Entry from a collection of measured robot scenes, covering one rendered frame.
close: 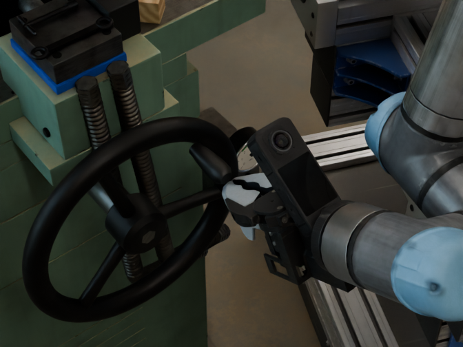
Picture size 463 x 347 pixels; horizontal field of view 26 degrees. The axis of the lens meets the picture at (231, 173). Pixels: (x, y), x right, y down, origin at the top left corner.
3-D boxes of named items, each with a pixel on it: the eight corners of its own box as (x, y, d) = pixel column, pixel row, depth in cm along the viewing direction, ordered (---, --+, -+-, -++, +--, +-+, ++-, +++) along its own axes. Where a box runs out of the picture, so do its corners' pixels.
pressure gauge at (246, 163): (234, 188, 145) (234, 150, 139) (218, 173, 147) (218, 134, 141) (268, 169, 147) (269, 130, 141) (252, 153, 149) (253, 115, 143)
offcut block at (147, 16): (140, 4, 127) (138, -17, 125) (165, 7, 127) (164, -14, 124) (134, 21, 125) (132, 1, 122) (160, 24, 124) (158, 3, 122)
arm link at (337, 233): (335, 235, 88) (402, 191, 91) (305, 224, 92) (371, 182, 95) (359, 306, 91) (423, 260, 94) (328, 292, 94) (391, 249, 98)
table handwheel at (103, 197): (163, 332, 129) (-12, 334, 106) (80, 236, 140) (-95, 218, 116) (288, 151, 121) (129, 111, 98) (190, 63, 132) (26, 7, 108)
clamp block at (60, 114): (61, 164, 113) (51, 106, 106) (3, 98, 120) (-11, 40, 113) (169, 107, 119) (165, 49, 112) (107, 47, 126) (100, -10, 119)
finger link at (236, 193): (218, 235, 112) (264, 255, 104) (201, 190, 110) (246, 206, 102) (240, 222, 113) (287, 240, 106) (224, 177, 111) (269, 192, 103)
